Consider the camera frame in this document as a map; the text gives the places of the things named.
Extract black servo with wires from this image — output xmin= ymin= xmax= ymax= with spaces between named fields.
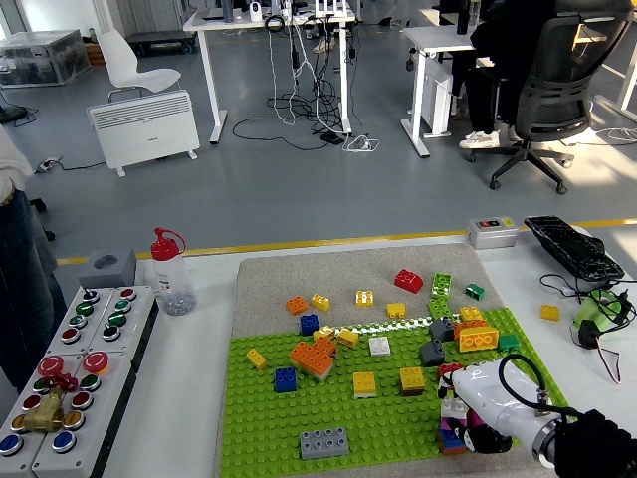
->
xmin=571 ymin=320 xmax=623 ymax=384

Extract seated person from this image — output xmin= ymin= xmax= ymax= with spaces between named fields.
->
xmin=450 ymin=0 xmax=553 ymax=150

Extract red sloped brick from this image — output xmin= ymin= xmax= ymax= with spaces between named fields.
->
xmin=393 ymin=268 xmax=425 ymax=295
xmin=436 ymin=361 xmax=467 ymax=387

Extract clear storage crate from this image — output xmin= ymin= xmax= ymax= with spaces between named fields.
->
xmin=0 ymin=29 xmax=93 ymax=90

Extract black mesh office chair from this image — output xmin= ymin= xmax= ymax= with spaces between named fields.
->
xmin=467 ymin=0 xmax=636 ymax=195

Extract yellow on white brick stack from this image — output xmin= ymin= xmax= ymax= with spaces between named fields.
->
xmin=352 ymin=370 xmax=378 ymax=400

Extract grey emergency-stop button box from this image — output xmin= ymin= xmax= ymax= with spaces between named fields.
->
xmin=0 ymin=354 xmax=86 ymax=478
xmin=30 ymin=351 xmax=138 ymax=478

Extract green studded baseplate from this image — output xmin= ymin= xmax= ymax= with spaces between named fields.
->
xmin=218 ymin=307 xmax=571 ymax=478

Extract brass valve red handwheel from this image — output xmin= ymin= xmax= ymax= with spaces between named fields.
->
xmin=22 ymin=372 xmax=80 ymax=433

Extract dark grey sloped brick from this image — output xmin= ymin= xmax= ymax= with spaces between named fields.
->
xmin=428 ymin=316 xmax=456 ymax=343
xmin=418 ymin=339 xmax=447 ymax=367

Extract black plug with cord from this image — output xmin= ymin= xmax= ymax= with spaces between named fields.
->
xmin=539 ymin=272 xmax=637 ymax=320

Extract grey four-button control box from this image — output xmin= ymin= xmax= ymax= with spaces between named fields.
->
xmin=48 ymin=287 xmax=118 ymax=358
xmin=87 ymin=284 xmax=160 ymax=358

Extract black wrapped keyboard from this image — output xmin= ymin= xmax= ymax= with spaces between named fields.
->
xmin=523 ymin=214 xmax=626 ymax=283

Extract black swivel chair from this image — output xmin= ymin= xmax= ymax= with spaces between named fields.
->
xmin=29 ymin=197 xmax=57 ymax=243

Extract grey block round hole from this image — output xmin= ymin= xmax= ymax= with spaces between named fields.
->
xmin=78 ymin=247 xmax=138 ymax=290

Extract orange layered brick stack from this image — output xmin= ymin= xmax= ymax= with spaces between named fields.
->
xmin=289 ymin=336 xmax=337 ymax=383

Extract clear bottle red cap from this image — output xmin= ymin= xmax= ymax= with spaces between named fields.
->
xmin=150 ymin=227 xmax=198 ymax=317

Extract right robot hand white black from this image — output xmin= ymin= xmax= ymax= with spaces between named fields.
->
xmin=436 ymin=358 xmax=562 ymax=455

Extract white plastic chair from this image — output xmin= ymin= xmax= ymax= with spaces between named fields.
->
xmin=96 ymin=28 xmax=183 ymax=104

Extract grey-brown mat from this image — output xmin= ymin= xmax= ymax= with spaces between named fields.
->
xmin=213 ymin=242 xmax=558 ymax=478

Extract tangled desk cables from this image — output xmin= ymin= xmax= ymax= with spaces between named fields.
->
xmin=232 ymin=12 xmax=382 ymax=153

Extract white panel heater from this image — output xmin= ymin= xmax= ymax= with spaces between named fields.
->
xmin=87 ymin=89 xmax=201 ymax=178

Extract lime green long brick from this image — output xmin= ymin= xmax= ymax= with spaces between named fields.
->
xmin=427 ymin=297 xmax=453 ymax=323
xmin=430 ymin=272 xmax=454 ymax=301

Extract white computer tower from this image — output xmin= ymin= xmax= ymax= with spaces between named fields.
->
xmin=422 ymin=57 xmax=455 ymax=138

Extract yellow two-by-four brick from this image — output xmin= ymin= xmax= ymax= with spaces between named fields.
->
xmin=457 ymin=326 xmax=501 ymax=354

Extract grey two-by-four brick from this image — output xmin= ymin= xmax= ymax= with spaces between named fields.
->
xmin=300 ymin=426 xmax=350 ymax=461

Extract black stand base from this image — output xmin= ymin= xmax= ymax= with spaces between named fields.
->
xmin=0 ymin=92 xmax=39 ymax=128

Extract grey switch box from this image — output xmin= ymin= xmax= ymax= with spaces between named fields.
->
xmin=466 ymin=216 xmax=519 ymax=250

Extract black wheeled dolly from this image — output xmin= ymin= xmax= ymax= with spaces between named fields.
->
xmin=124 ymin=29 xmax=198 ymax=58

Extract white standing desk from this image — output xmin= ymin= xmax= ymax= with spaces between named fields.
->
xmin=401 ymin=23 xmax=482 ymax=159
xmin=594 ymin=49 xmax=637 ymax=125
xmin=182 ymin=4 xmax=358 ymax=145

